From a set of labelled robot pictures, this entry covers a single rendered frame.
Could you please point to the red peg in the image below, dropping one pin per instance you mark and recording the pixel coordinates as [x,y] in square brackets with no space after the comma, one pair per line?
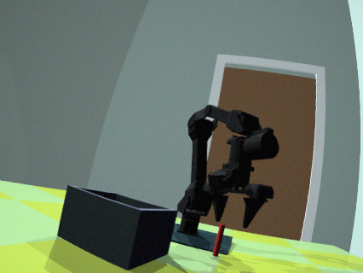
[218,240]

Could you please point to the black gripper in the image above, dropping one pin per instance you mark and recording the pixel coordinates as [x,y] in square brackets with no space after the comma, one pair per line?
[258,193]

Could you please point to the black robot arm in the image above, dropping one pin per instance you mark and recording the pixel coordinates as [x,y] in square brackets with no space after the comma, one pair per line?
[259,144]

